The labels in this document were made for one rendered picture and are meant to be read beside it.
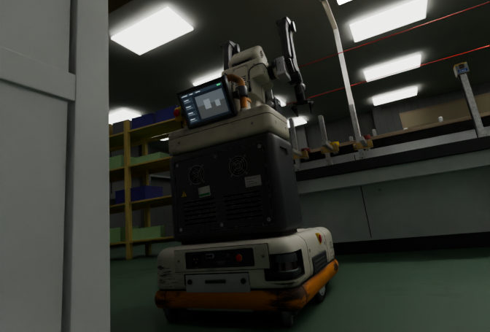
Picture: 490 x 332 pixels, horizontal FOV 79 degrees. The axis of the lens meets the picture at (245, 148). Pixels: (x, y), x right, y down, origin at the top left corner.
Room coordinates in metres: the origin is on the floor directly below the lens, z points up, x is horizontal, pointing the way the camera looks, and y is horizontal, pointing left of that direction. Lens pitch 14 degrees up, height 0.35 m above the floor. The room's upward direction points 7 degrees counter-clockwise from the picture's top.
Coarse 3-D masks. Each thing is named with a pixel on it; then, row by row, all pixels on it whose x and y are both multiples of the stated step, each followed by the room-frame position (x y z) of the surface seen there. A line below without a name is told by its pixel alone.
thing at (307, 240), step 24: (240, 240) 1.25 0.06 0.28; (264, 240) 1.12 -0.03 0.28; (288, 240) 1.09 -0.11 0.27; (312, 240) 1.29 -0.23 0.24; (168, 264) 1.28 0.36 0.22; (288, 264) 1.06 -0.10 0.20; (312, 264) 1.24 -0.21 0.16; (336, 264) 1.58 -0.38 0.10; (168, 288) 1.29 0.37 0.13; (192, 288) 1.23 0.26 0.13; (216, 288) 1.19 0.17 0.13; (240, 288) 1.14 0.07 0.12; (264, 288) 1.10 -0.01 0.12; (288, 288) 1.07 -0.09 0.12; (312, 288) 1.18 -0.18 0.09; (216, 312) 1.22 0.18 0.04; (240, 312) 1.17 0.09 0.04; (264, 312) 1.13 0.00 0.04
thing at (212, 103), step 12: (204, 84) 1.17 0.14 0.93; (216, 84) 1.16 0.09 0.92; (228, 84) 1.16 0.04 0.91; (180, 96) 1.24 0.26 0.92; (192, 96) 1.22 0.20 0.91; (204, 96) 1.20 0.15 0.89; (216, 96) 1.18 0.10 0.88; (228, 96) 1.16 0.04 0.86; (240, 96) 1.20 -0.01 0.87; (192, 108) 1.25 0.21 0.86; (204, 108) 1.23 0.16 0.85; (216, 108) 1.21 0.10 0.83; (228, 108) 1.19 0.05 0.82; (192, 120) 1.28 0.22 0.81; (204, 120) 1.26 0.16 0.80; (216, 120) 1.24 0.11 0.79
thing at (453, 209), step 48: (384, 144) 2.35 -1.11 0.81; (432, 144) 2.21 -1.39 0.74; (336, 192) 2.54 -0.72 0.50; (384, 192) 2.38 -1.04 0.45; (432, 192) 2.24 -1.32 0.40; (480, 192) 2.12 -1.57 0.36; (336, 240) 2.57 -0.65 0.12; (384, 240) 2.44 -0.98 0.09; (432, 240) 2.30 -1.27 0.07; (480, 240) 2.17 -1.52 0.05
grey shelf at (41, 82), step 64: (0, 0) 0.22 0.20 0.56; (64, 0) 0.27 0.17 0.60; (0, 64) 0.22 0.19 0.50; (64, 64) 0.27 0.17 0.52; (0, 128) 0.22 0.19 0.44; (64, 128) 0.27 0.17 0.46; (0, 192) 0.23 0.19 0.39; (64, 192) 0.27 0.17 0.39; (0, 256) 0.23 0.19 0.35; (64, 256) 0.28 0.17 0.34; (0, 320) 0.23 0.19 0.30; (64, 320) 0.28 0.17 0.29
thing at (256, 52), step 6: (252, 48) 1.63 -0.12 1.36; (258, 48) 1.61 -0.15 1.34; (240, 54) 1.65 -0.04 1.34; (246, 54) 1.59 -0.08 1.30; (252, 54) 1.58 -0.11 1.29; (258, 54) 1.58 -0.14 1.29; (264, 54) 1.67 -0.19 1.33; (234, 60) 1.63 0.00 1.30; (240, 60) 1.61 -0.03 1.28; (264, 60) 1.65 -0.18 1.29
